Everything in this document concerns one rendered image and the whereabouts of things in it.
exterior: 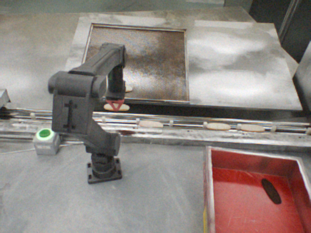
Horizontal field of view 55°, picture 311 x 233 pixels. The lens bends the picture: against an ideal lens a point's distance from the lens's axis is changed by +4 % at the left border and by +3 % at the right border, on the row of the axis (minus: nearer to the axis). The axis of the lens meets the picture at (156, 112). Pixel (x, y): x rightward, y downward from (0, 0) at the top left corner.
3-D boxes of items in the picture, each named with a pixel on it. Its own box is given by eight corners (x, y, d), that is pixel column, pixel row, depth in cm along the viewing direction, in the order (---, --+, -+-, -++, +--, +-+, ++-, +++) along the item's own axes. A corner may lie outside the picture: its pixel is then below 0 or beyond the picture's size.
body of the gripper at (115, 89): (125, 84, 115) (125, 68, 109) (123, 101, 107) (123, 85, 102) (109, 82, 114) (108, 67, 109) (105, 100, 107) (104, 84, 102)
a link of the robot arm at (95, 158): (91, 165, 100) (108, 166, 100) (89, 145, 93) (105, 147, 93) (99, 144, 107) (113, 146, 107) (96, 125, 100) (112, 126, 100)
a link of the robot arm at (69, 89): (35, 131, 59) (86, 136, 58) (50, 67, 62) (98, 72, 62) (89, 154, 102) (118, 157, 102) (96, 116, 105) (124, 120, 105)
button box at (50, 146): (36, 161, 112) (29, 141, 105) (43, 145, 118) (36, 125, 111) (59, 161, 113) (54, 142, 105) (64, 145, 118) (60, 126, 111)
